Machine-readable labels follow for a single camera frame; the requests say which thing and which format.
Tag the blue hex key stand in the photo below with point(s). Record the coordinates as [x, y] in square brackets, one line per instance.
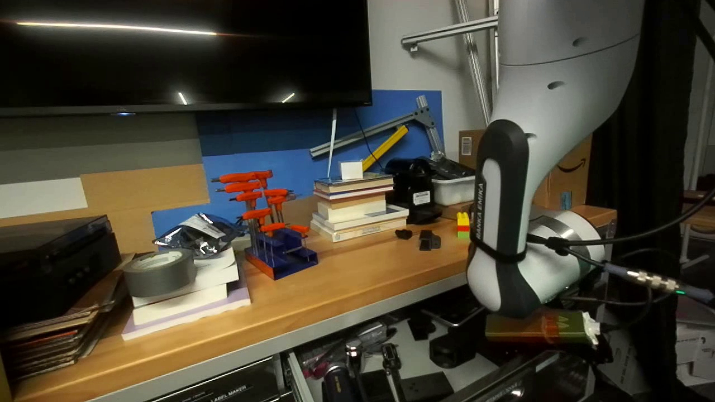
[286, 260]

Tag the black drawer cabinet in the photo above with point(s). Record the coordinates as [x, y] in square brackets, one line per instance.
[223, 387]

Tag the lavender foam slab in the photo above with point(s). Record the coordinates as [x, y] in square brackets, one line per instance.
[223, 304]

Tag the blue backing board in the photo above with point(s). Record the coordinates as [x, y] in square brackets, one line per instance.
[246, 152]

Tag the grey duct tape roll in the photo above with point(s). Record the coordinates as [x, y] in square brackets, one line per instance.
[157, 276]

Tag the black wall monitor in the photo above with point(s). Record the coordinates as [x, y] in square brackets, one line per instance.
[186, 59]

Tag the black label printer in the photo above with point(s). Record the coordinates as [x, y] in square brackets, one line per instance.
[414, 190]

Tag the stack of books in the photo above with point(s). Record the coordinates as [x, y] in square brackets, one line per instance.
[358, 214]

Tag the white book stack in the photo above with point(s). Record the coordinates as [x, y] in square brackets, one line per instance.
[212, 280]

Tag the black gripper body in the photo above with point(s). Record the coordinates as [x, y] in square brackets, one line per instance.
[559, 366]

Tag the thin metal rod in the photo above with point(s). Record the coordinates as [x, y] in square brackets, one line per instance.
[331, 148]

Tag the black digital kitchen scale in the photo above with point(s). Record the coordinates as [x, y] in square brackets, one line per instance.
[453, 309]

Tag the yellow spirit level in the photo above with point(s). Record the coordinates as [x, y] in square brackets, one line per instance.
[387, 147]

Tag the chunky black plastic part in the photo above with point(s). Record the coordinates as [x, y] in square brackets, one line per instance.
[430, 242]

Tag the brown cardboard sheet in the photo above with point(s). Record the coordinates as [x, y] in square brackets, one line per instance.
[141, 197]

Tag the colourful toy brick stack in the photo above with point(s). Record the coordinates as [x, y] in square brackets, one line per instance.
[461, 222]

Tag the brown cardboard box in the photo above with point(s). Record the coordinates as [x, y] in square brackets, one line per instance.
[566, 187]

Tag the white storage boxes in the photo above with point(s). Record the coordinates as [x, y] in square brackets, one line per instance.
[694, 350]

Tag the white paper sheet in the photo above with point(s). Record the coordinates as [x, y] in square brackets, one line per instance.
[40, 197]

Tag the small flat black part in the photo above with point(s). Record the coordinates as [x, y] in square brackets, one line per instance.
[403, 233]

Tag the small white box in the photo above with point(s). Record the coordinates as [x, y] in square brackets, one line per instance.
[351, 171]

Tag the white plastic bin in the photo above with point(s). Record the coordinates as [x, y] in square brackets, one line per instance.
[450, 193]

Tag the crumpled silver foil bag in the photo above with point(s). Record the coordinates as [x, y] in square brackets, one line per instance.
[197, 233]

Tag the stack of dark folders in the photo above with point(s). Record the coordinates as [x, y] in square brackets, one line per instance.
[52, 347]

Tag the black curtain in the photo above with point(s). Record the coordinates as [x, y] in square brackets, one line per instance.
[632, 171]

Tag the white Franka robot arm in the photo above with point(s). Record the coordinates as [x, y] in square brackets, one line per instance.
[559, 74]

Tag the black equipment case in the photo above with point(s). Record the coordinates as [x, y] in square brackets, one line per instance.
[52, 269]

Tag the black ribbed tray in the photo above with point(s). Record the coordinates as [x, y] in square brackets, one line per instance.
[452, 169]

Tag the black hand tool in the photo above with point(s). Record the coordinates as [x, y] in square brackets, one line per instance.
[387, 366]

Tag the black metal drawer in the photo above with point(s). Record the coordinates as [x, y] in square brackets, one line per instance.
[297, 376]

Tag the steel wall rail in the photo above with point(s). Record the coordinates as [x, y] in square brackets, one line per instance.
[453, 33]

